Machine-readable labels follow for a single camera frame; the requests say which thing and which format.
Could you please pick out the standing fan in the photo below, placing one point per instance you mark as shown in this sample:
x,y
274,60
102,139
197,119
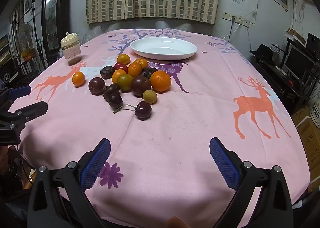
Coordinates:
x,y
27,33

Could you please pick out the white oval plate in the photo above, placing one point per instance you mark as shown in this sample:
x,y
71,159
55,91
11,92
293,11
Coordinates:
x,y
163,48

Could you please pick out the dark red cherry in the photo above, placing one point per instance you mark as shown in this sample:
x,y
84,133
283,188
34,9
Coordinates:
x,y
143,110
115,101

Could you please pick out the small red plum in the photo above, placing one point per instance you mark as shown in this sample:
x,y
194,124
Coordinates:
x,y
120,65

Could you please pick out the cardboard box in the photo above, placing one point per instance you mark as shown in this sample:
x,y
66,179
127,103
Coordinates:
x,y
310,140

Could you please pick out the person's right hand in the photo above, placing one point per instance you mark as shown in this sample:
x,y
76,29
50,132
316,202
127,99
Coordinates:
x,y
177,223

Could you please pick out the large orange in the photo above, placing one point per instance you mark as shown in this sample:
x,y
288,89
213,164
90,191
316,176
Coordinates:
x,y
160,81

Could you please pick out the black hat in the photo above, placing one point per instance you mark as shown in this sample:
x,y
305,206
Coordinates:
x,y
262,53

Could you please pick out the black coat stand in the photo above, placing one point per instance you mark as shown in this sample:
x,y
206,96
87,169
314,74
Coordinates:
x,y
33,18

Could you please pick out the dark purple plum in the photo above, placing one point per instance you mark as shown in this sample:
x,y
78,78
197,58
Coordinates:
x,y
141,86
96,86

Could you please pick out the dark wooden cabinet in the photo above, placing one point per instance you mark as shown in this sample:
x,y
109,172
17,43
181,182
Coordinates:
x,y
53,18

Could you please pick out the wrinkled dark passion fruit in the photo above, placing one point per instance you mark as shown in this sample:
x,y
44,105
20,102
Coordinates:
x,y
107,72
148,71
111,89

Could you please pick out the pink deer-print tablecloth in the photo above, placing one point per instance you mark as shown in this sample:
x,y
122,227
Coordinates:
x,y
175,130

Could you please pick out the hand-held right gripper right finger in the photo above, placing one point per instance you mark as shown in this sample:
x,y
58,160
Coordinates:
x,y
223,161

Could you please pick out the black computer monitor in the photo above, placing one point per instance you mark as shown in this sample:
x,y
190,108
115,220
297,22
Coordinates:
x,y
297,64

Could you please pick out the white bucket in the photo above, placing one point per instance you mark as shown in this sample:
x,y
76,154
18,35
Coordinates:
x,y
315,111

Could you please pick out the white wall socket strip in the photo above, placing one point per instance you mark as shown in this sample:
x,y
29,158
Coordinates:
x,y
243,21

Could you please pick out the white wall socket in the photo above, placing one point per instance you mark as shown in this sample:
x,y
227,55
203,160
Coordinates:
x,y
226,15

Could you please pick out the clear jar with beige lid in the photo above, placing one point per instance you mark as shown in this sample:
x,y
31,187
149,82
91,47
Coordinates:
x,y
71,49

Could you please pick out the green-yellow orange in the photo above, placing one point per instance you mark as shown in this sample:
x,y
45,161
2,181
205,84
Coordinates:
x,y
125,83

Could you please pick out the small tan longan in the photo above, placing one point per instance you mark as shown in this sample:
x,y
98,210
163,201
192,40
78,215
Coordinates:
x,y
150,96

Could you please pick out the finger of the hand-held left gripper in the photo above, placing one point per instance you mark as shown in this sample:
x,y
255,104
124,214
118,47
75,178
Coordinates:
x,y
30,110
21,91

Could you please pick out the black desk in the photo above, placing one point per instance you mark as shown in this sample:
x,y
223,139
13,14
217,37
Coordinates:
x,y
280,83

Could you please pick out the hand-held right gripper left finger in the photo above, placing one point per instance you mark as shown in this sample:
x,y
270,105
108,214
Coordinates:
x,y
96,163

